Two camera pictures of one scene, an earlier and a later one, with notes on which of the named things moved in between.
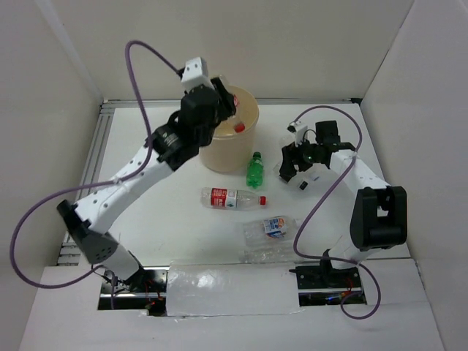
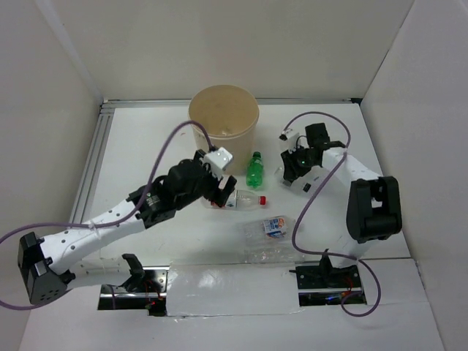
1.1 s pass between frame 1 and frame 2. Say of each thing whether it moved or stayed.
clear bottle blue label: stayed
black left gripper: moved
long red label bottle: stayed
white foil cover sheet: stayed
